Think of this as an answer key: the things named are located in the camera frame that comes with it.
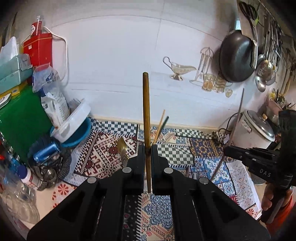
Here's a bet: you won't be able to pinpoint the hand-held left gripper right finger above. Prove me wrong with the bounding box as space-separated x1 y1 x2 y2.
151 144 271 241

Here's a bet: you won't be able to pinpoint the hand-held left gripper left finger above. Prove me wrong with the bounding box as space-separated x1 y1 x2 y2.
26 144 147 241

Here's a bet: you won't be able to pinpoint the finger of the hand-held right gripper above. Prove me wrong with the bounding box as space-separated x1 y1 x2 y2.
223 145 278 163

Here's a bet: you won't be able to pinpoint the metal fork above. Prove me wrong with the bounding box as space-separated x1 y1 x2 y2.
117 137 129 166

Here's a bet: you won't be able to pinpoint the thin bamboo chopstick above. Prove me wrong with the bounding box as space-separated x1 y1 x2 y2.
153 109 166 144

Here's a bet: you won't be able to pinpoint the brown wooden chopstick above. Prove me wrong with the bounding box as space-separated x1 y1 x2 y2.
142 72 152 194

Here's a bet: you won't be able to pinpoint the person's right hand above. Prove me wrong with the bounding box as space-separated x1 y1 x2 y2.
261 182 282 210

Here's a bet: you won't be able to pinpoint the white rice cooker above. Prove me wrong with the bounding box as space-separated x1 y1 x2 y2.
231 109 276 150

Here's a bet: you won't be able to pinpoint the patterned table mat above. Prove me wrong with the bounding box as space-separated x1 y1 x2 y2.
51 116 262 241

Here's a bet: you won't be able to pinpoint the pink utensil basket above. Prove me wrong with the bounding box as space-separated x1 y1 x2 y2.
265 88 286 117

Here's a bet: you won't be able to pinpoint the blue plastic bowl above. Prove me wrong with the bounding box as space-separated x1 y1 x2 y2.
61 118 92 149

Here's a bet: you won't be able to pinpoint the steel ladle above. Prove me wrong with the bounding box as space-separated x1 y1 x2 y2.
255 75 267 93

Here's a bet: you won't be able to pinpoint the black mesh basket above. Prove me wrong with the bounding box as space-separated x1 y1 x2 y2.
27 137 77 192

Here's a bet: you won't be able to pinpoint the white plastic bucket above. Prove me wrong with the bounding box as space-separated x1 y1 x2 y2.
50 98 91 143

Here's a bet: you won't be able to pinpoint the steel skimmer spoon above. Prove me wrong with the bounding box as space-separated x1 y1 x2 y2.
256 14 275 78

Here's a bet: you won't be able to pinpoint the shiny blue can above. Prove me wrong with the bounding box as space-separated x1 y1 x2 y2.
33 142 61 163

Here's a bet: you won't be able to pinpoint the black frying pan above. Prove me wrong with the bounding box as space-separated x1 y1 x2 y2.
219 17 259 83

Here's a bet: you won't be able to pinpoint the clear printed plastic bag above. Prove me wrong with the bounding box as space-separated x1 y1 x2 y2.
32 64 71 127

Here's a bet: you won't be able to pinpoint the white tube blue cap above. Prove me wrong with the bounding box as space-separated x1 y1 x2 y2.
17 164 40 186

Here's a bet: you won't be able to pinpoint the clear plastic bottle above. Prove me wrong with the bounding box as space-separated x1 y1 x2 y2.
0 151 41 224

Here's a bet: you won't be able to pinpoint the yellow box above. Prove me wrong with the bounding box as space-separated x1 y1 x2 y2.
10 83 28 97

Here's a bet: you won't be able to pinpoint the small white device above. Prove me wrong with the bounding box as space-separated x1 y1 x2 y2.
0 93 12 109

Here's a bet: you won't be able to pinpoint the red tin box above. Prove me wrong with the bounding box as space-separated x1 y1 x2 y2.
23 33 53 70

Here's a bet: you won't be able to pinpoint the teal tissue box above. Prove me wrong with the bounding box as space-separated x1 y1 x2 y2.
0 37 33 93

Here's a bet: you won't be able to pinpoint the red and white bottle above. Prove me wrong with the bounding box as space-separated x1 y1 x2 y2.
30 15 45 37

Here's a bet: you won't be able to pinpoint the black power cable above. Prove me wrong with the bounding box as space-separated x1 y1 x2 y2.
217 112 240 139

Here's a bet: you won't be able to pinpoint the kitchenware wall sticker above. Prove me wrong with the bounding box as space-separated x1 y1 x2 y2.
162 47 234 98

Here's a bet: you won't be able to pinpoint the white cable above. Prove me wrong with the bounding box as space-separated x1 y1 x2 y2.
42 26 69 88

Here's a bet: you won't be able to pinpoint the black handled kitchen scissors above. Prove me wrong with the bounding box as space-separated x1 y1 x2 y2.
238 1 259 69

